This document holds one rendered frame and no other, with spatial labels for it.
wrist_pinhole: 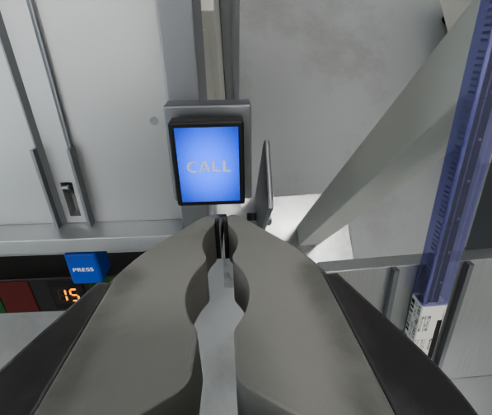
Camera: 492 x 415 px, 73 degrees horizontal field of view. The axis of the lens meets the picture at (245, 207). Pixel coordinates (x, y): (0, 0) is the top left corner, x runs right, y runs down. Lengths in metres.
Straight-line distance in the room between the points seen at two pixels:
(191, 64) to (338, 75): 1.07
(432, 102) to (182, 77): 0.23
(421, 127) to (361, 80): 0.92
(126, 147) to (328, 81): 1.05
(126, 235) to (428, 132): 0.28
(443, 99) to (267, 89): 0.89
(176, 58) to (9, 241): 0.17
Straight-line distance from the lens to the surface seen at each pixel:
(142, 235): 0.25
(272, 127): 1.11
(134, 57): 0.23
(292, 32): 1.35
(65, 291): 0.34
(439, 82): 0.35
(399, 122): 0.40
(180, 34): 0.21
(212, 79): 0.61
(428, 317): 0.22
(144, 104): 0.23
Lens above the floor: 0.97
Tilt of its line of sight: 74 degrees down
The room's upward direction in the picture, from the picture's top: 4 degrees clockwise
